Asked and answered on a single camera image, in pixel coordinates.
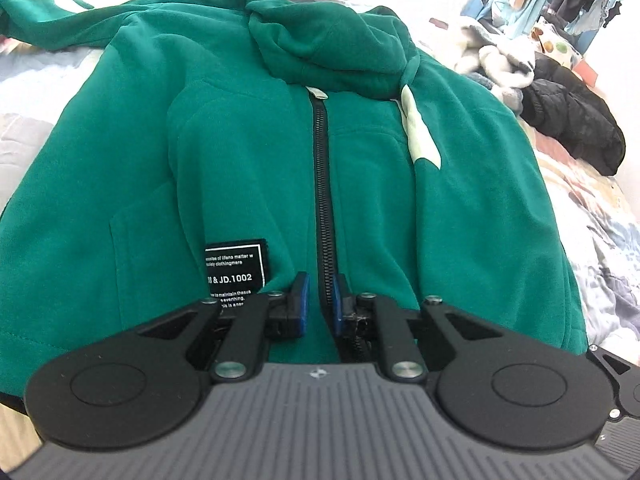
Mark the black puffer jacket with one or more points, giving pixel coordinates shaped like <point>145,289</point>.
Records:
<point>575,115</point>

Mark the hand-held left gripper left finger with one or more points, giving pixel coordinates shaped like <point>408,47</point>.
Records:
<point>301,305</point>

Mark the patchwork checked quilt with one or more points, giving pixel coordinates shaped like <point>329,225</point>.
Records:
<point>590,200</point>

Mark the dotted white plush toy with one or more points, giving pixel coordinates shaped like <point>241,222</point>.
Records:
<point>555,42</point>

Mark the pink box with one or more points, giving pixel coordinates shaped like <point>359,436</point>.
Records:
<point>589,72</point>

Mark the green hooded jacket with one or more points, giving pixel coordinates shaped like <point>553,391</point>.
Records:
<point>200,135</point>

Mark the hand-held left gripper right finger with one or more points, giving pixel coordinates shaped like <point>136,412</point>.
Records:
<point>341,305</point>

